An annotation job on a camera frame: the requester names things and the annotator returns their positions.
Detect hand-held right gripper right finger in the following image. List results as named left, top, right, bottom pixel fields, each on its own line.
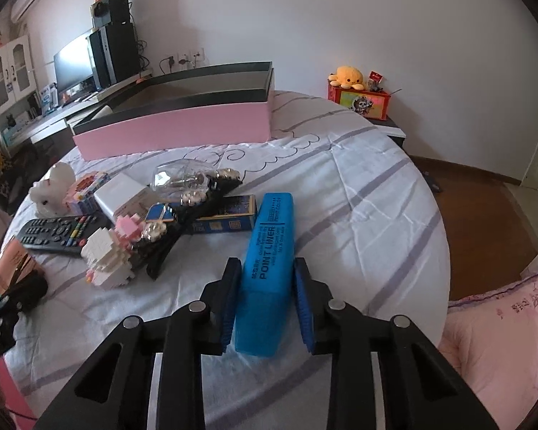
left=293, top=257, right=500, bottom=430

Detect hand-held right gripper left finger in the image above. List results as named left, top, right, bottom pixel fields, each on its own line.
left=33, top=257, right=244, bottom=430

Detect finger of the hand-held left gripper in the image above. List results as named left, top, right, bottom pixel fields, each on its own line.
left=0, top=275, right=48, bottom=325

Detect brown glossy box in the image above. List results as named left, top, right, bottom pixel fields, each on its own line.
left=0, top=236, right=43, bottom=298

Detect blue highlighter-shaped case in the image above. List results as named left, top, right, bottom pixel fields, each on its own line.
left=233, top=192, right=295, bottom=358

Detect black remote control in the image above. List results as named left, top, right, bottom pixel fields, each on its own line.
left=15, top=215, right=110, bottom=258

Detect black pearl hair clip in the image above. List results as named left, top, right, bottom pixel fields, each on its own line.
left=139, top=168, right=244, bottom=281

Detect white pink building-block figure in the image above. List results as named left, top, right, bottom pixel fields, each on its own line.
left=81, top=215, right=144, bottom=287

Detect clear plastic bag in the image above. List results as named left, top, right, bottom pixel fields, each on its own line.
left=29, top=161, right=76, bottom=218

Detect pink colourful block set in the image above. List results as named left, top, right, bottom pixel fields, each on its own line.
left=65, top=170, right=110, bottom=216

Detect large pink storage box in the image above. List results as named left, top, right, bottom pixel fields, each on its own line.
left=67, top=60, right=275, bottom=162

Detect pink bed edge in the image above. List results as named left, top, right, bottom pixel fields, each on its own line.
left=0, top=358, right=37, bottom=430

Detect blue gold flat box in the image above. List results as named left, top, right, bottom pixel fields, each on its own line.
left=168, top=194, right=258, bottom=236

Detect small blue gold-rimmed badge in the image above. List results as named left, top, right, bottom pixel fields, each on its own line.
left=146, top=204, right=178, bottom=225

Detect clear glass bottle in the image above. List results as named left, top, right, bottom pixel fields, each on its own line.
left=150, top=159, right=218, bottom=202

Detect white rectangular box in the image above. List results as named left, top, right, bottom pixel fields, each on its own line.
left=93, top=175, right=150, bottom=224

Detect white desk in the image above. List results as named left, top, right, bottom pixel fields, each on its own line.
left=2, top=67, right=155, bottom=146

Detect pink pillow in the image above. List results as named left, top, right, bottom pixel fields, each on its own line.
left=439, top=264, right=538, bottom=430

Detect dark nightstand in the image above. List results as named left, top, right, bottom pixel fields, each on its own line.
left=365, top=114, right=406, bottom=146

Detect blue white box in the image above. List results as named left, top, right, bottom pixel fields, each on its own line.
left=38, top=85, right=57, bottom=113

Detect red small stool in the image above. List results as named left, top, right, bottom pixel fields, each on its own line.
left=327, top=78, right=393, bottom=121

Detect white glass-door cabinet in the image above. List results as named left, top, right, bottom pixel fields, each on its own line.
left=0, top=35, right=39, bottom=121

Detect yellow plush toy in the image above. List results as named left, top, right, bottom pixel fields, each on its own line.
left=328, top=66, right=366, bottom=90

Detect black computer monitor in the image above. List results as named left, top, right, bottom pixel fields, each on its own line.
left=54, top=33, right=95, bottom=95

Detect black speaker tower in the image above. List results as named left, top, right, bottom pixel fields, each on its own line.
left=87, top=24, right=142, bottom=90

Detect black box on tower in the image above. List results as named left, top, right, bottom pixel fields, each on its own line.
left=91, top=0, right=131, bottom=28

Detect white wall socket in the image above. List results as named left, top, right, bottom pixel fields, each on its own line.
left=177, top=47, right=206, bottom=66

